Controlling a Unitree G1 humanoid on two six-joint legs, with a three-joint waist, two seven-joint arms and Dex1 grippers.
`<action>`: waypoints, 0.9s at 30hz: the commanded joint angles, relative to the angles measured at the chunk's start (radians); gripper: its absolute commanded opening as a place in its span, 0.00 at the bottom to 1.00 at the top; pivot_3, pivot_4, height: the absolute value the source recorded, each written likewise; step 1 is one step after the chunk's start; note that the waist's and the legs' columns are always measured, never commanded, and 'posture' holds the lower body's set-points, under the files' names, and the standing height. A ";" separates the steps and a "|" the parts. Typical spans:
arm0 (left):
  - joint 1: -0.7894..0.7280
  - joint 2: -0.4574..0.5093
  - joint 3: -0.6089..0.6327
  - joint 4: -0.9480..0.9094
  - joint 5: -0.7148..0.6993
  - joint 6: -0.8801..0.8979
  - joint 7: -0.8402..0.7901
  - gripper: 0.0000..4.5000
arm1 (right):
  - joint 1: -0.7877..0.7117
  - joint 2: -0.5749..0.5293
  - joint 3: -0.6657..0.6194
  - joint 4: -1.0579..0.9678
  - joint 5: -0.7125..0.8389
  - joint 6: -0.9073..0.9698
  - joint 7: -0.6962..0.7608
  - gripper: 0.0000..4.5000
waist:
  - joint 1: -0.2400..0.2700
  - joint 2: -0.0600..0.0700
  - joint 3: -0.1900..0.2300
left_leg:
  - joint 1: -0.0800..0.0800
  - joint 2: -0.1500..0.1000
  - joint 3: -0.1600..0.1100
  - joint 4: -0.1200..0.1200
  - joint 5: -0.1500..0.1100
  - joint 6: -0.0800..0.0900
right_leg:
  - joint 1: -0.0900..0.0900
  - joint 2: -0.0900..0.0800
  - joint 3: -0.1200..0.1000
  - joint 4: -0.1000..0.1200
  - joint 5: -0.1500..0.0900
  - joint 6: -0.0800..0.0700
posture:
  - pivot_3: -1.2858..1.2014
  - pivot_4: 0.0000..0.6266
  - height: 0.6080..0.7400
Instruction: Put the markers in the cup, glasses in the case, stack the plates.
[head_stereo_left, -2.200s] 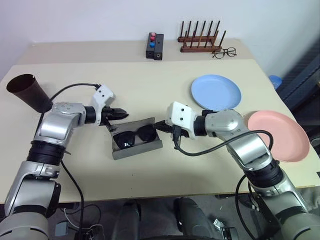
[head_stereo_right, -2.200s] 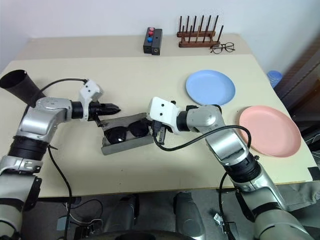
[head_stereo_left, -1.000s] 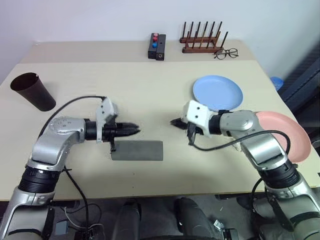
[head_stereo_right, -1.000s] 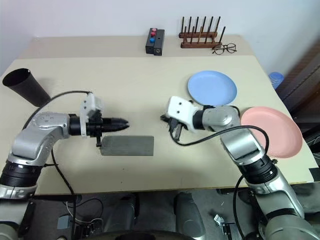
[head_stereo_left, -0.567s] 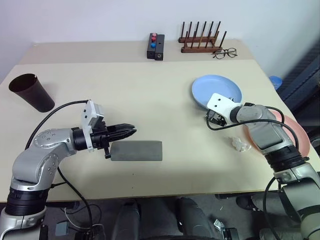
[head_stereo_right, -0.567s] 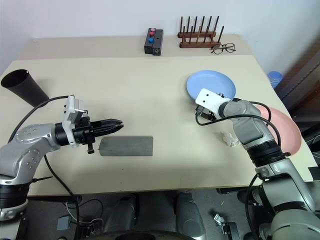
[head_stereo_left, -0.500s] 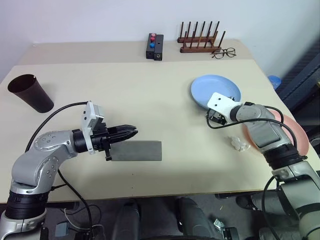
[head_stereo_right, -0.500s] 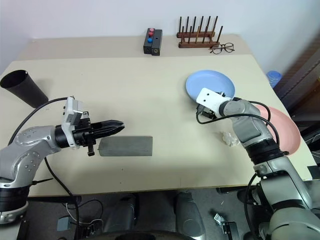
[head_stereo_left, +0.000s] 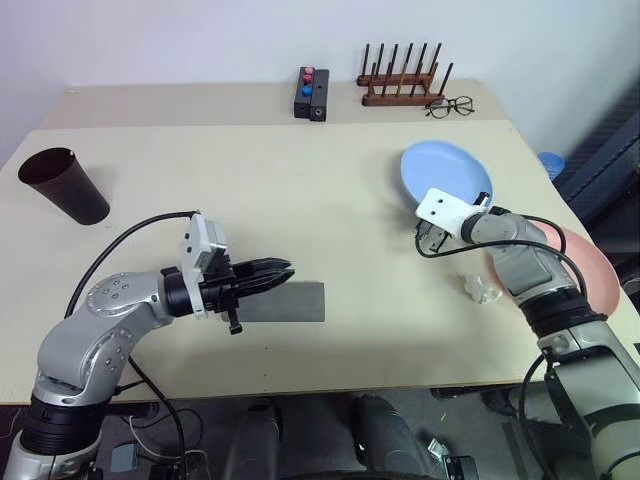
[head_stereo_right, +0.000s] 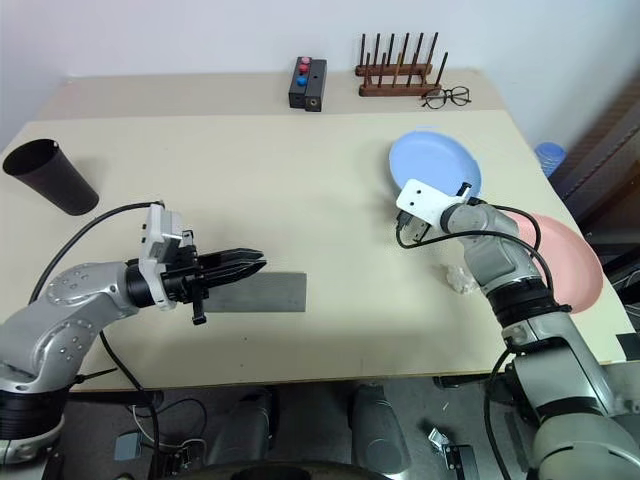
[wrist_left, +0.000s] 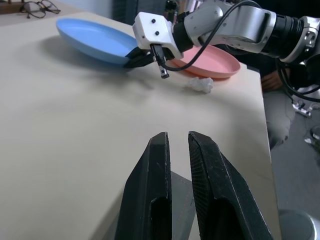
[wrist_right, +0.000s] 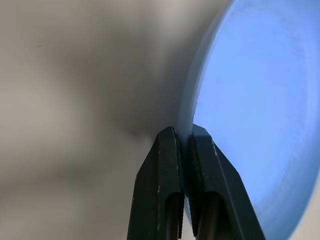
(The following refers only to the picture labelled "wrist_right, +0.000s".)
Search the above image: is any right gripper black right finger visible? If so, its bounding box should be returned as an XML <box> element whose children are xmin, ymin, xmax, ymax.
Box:
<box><xmin>187</xmin><ymin>124</ymin><xmax>267</xmax><ymax>240</ymax></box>

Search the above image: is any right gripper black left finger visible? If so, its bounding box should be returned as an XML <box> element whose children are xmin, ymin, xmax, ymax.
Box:
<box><xmin>126</xmin><ymin>126</ymin><xmax>185</xmax><ymax>240</ymax></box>

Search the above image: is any light blue plate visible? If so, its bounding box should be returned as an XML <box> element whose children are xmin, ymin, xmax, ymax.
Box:
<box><xmin>174</xmin><ymin>0</ymin><xmax>320</xmax><ymax>240</ymax></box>

